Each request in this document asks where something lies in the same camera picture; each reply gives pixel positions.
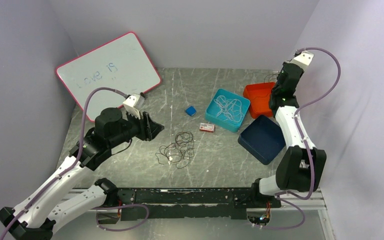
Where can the orange plastic bin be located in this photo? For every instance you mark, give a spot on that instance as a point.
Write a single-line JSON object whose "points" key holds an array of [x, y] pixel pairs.
{"points": [[259, 95]]}

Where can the light blue plastic bin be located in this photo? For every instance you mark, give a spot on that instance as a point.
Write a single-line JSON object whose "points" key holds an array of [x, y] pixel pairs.
{"points": [[227, 110]]}

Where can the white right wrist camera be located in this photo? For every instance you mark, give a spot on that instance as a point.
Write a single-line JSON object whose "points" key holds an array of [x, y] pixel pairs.
{"points": [[302, 59]]}

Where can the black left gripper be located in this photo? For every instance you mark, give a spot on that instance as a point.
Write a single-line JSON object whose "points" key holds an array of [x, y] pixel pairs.
{"points": [[154, 128]]}

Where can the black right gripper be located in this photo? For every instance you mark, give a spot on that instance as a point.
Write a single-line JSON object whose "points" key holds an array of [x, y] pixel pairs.
{"points": [[283, 64]]}

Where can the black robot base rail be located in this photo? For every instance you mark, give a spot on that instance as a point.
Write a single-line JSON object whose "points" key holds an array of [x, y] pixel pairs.
{"points": [[176, 203]]}

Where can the dark blue plastic bin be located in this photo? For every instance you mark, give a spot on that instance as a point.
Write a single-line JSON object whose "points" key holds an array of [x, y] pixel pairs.
{"points": [[263, 139]]}

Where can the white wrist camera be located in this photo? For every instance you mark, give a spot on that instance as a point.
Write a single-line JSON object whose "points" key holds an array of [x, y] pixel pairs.
{"points": [[302, 59], [133, 104]]}

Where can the small blue stamp block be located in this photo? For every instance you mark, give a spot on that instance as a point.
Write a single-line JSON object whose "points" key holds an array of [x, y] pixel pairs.
{"points": [[190, 111]]}

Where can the red white small card box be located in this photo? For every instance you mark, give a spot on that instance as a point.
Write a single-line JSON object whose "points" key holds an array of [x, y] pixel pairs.
{"points": [[207, 127]]}

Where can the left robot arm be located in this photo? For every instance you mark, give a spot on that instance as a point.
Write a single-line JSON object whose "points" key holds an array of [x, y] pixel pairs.
{"points": [[44, 212]]}

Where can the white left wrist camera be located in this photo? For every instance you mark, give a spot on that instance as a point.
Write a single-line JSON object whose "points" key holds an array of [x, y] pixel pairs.
{"points": [[133, 104]]}

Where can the pink framed whiteboard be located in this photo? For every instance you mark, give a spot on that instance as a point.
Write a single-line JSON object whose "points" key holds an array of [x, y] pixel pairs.
{"points": [[120, 64]]}

